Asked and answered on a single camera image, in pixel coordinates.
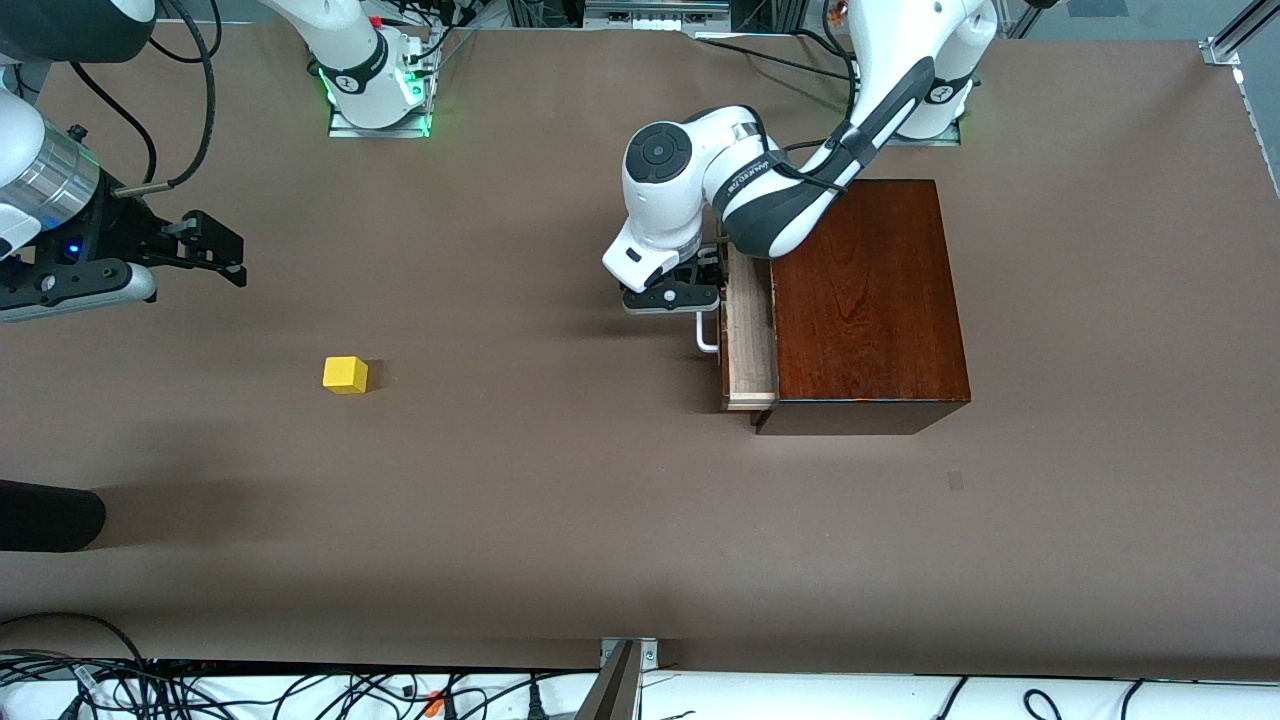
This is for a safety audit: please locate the wooden drawer with white handle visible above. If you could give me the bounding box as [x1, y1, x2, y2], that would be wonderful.
[693, 240, 780, 412]

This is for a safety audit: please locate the dark brown wooden cabinet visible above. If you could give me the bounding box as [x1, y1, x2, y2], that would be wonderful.
[755, 178, 971, 436]

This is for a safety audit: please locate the grey power strip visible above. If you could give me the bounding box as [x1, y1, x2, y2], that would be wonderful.
[585, 0, 731, 31]

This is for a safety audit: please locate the black cylindrical object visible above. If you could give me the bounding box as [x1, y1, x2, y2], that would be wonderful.
[0, 480, 107, 553]

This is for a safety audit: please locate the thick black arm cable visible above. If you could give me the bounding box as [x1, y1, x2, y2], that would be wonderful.
[110, 0, 219, 196]

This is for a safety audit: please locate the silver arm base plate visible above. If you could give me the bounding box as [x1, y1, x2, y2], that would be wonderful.
[328, 95, 433, 139]
[885, 120, 963, 148]

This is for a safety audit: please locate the black table cable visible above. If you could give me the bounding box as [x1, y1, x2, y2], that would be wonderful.
[695, 38, 853, 83]

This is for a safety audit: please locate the black looped floor cable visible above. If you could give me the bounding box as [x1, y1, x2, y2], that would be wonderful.
[0, 612, 151, 691]

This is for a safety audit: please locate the dark grey camera pole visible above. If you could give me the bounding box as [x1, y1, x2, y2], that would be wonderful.
[575, 640, 641, 720]

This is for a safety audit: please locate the silver aluminium frame profile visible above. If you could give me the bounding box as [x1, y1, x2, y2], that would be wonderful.
[1200, 0, 1280, 66]

